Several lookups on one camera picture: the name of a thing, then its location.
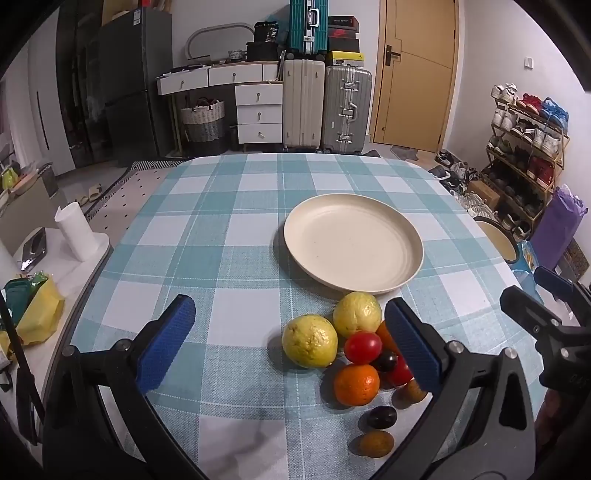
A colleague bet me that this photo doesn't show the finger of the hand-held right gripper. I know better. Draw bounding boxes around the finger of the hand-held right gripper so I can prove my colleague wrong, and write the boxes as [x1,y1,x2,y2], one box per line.
[534,266,591,319]
[500,285,591,393]

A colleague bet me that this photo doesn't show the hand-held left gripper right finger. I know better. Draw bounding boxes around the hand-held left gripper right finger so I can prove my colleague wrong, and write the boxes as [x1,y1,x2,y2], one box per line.
[369,298,539,480]

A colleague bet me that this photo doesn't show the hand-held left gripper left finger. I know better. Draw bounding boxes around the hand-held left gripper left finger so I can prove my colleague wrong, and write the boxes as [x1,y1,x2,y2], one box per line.
[41,294,205,480]

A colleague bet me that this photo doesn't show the orange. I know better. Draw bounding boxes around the orange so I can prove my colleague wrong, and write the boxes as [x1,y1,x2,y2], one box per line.
[333,364,380,407]
[375,322,402,356]

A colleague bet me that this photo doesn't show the red tomato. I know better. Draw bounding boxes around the red tomato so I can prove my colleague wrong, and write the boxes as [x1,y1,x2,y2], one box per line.
[388,355,414,387]
[344,331,383,364]

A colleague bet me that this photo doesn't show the brown longan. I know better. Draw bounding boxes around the brown longan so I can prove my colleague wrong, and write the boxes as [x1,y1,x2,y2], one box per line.
[359,431,394,459]
[399,378,428,404]

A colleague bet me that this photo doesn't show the yellow-green guava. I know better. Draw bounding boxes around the yellow-green guava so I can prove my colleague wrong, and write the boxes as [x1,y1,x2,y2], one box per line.
[281,315,339,369]
[332,292,383,339]

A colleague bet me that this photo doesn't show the cream round plate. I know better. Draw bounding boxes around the cream round plate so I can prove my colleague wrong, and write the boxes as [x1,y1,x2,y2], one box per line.
[283,194,424,295]

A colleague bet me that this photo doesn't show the purple bag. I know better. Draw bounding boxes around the purple bag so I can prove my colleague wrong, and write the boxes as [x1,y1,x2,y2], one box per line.
[529,187,585,273]

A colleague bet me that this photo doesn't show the cream basin with dark rim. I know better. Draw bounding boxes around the cream basin with dark rim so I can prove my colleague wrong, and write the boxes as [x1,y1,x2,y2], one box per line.
[473,217,522,264]

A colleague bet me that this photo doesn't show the cardboard box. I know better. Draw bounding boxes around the cardboard box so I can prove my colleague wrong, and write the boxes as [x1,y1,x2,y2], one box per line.
[467,180,502,208]

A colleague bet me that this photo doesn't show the white side table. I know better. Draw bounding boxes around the white side table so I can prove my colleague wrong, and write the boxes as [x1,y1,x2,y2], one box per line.
[0,228,115,402]

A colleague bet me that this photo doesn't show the metal shoe rack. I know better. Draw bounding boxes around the metal shoe rack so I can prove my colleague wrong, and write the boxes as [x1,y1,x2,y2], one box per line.
[485,83,571,241]

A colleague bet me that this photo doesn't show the yellow bag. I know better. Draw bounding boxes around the yellow bag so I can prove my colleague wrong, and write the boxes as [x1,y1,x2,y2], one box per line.
[16,277,65,346]

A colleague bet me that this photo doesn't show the blue checked tablecloth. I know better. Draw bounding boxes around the blue checked tablecloth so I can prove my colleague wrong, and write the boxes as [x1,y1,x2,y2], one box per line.
[69,152,550,480]

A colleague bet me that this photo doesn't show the pile of shoes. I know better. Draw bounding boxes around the pile of shoes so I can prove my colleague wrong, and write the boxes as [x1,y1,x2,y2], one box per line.
[427,150,485,217]

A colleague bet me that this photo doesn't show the paper towel roll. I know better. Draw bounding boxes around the paper towel roll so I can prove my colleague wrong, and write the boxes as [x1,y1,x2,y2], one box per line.
[54,202,95,264]

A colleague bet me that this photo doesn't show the green packet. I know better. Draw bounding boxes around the green packet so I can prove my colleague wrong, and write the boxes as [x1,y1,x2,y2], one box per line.
[4,272,49,324]

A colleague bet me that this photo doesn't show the dotted white rug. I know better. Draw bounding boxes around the dotted white rug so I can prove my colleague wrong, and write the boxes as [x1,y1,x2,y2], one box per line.
[83,159,190,217]

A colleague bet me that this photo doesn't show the shiny metal box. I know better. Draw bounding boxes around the shiny metal box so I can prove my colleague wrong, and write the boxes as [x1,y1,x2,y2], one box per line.
[18,228,48,271]

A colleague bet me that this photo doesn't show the pair of beige slippers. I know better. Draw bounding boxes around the pair of beige slippers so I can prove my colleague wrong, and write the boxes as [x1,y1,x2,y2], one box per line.
[74,184,103,206]

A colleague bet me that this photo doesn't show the grey storage cabinet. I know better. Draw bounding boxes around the grey storage cabinet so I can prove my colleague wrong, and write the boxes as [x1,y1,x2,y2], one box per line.
[0,161,61,254]

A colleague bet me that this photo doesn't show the woven laundry basket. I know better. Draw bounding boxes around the woven laundry basket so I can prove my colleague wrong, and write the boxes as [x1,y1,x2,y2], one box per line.
[180,99,227,145]

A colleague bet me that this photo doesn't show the wooden door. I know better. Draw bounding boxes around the wooden door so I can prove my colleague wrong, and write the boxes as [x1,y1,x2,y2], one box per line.
[369,0,460,153]

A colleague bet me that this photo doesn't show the silver suitcase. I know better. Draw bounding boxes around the silver suitcase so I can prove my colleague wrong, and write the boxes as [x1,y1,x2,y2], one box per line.
[322,65,373,154]

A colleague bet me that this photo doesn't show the white drawer chest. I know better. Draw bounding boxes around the white drawer chest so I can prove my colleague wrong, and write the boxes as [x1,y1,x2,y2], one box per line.
[235,83,283,145]

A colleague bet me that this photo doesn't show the dark grey refrigerator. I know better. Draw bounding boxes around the dark grey refrigerator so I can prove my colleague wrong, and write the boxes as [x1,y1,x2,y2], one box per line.
[99,7,174,167]

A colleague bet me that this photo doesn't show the beige suitcase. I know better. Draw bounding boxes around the beige suitcase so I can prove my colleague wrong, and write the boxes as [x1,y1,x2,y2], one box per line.
[283,59,326,151]

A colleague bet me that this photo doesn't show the dark glass cabinet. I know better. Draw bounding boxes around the dark glass cabinet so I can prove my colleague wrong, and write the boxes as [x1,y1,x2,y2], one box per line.
[55,0,107,169]

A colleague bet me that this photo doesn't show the white dressing desk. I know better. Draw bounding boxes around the white dressing desk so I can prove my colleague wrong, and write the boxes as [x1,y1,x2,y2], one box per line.
[156,61,283,158]

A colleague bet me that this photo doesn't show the yellow and black shoe box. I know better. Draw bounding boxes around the yellow and black shoe box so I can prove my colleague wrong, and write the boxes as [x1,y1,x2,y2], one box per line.
[325,51,365,68]

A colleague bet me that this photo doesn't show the black storage box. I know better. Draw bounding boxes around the black storage box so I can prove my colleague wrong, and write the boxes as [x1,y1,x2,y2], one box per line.
[246,42,289,61]

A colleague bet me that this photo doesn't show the oval mirror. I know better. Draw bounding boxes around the oval mirror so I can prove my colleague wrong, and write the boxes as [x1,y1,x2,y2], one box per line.
[186,22,254,58]

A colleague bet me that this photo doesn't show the black printed bag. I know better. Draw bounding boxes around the black printed bag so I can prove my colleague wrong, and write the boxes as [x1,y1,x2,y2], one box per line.
[254,21,280,44]

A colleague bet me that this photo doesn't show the teal suitcase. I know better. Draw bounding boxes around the teal suitcase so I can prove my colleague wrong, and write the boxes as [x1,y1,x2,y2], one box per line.
[289,0,329,58]

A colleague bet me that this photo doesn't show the black cable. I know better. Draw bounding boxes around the black cable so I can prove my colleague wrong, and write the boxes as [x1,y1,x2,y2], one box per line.
[0,295,44,446]

